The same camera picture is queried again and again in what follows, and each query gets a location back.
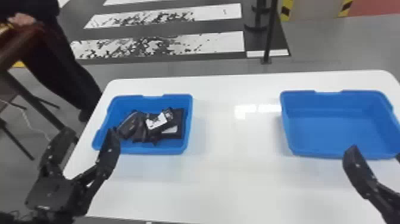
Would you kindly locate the brown side table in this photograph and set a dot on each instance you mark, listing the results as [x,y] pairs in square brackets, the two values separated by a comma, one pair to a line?
[18,47]

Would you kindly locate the striped post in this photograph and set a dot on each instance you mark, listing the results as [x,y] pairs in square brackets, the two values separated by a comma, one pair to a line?
[286,9]
[345,7]

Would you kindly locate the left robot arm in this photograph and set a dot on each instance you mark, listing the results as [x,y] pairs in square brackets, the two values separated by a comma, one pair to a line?
[28,219]

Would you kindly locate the blue tray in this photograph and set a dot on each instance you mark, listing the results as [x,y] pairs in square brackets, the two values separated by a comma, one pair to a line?
[331,122]
[125,103]

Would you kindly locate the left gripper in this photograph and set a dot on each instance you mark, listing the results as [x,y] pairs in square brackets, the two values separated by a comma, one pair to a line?
[53,194]

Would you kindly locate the person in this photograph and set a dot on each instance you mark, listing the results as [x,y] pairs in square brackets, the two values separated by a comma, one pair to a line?
[59,65]

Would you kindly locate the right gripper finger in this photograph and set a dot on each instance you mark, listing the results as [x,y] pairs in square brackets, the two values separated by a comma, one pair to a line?
[359,173]

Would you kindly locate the black post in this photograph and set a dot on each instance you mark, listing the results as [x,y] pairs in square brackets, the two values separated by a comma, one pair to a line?
[270,31]

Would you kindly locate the person's hand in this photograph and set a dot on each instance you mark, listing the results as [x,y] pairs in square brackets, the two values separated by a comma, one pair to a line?
[21,19]

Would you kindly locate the black part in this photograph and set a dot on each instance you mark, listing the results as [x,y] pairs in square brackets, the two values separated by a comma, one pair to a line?
[129,125]
[178,123]
[159,120]

